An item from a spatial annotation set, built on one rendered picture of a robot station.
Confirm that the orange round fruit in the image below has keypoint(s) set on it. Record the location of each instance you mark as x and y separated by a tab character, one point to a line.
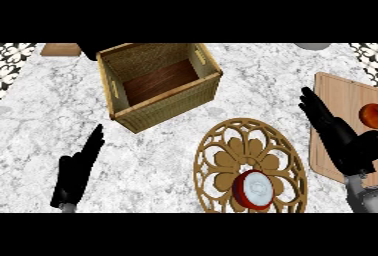
369	115

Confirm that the square wicker basket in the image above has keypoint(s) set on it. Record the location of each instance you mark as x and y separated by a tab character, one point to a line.
157	85

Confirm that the round brown openwork placemat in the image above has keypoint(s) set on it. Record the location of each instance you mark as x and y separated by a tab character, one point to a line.
248	166

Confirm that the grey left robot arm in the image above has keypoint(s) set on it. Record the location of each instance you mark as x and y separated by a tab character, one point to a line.
68	208

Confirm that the red can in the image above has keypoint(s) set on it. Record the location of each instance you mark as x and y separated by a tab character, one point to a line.
254	190

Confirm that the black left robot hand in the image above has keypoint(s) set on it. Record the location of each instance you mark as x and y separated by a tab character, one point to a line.
76	173

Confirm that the small brown wooden block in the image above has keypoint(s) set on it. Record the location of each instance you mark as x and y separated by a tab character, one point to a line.
61	49

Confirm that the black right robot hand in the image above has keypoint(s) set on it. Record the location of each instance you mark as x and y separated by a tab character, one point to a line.
340	133

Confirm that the grey round object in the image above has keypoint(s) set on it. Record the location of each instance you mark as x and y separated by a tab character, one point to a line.
313	46

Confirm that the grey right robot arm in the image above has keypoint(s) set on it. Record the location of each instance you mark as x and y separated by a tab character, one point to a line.
362	193

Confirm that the pale wooden cutting board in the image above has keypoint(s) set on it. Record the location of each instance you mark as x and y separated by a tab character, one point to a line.
341	110

